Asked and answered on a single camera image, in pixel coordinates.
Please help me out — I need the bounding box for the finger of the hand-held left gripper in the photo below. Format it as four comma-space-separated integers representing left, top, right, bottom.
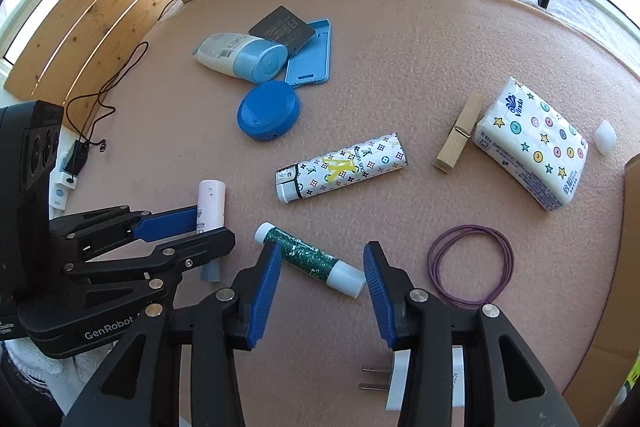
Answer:
50, 206, 198, 258
62, 228, 236, 303

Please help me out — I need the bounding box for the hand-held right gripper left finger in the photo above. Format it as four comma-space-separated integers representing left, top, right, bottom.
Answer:
62, 241, 283, 427

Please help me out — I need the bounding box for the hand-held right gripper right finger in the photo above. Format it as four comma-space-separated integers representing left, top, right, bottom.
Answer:
362, 241, 581, 427

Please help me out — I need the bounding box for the white lip balm tube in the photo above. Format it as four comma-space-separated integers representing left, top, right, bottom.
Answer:
196, 179, 227, 284

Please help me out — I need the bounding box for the green glue stick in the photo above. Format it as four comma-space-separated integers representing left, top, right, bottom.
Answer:
254, 222, 366, 298

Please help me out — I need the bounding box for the white plug charger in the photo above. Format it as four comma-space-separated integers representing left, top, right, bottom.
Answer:
359, 347, 466, 412

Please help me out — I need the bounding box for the purple elastic band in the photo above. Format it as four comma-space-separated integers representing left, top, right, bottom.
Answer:
428, 225, 515, 308

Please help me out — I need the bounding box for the white patterned tube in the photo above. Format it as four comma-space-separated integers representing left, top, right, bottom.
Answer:
274, 133, 410, 206

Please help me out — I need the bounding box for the blue round case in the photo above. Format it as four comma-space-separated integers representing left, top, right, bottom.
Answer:
237, 80, 301, 142

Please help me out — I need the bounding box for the wooden clothespin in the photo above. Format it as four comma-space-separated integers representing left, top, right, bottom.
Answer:
433, 93, 486, 172

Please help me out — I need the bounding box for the white bottle with blue cap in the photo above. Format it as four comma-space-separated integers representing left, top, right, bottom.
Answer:
192, 33, 290, 84

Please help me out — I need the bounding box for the white tissue pack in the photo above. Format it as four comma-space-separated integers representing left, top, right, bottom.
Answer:
474, 77, 589, 214

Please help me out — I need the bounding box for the cardboard box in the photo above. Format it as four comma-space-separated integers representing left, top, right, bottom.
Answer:
560, 154, 640, 427

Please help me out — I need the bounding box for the person's left forearm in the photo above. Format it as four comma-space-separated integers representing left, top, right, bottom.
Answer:
0, 347, 66, 427

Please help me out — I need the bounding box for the person's left hand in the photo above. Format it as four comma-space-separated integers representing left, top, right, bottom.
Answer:
5, 341, 118, 413

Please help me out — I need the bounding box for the black power adapter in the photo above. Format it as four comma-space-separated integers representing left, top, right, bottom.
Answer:
62, 141, 91, 178

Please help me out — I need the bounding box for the white power strip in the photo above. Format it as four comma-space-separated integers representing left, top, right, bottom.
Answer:
50, 152, 76, 212

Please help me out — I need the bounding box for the wooden slat panel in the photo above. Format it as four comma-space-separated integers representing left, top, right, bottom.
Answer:
2, 0, 181, 100

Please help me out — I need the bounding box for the small white cap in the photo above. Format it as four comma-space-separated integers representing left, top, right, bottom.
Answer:
593, 120, 617, 154

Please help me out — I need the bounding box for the thin black cable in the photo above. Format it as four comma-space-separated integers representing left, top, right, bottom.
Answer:
65, 41, 150, 154

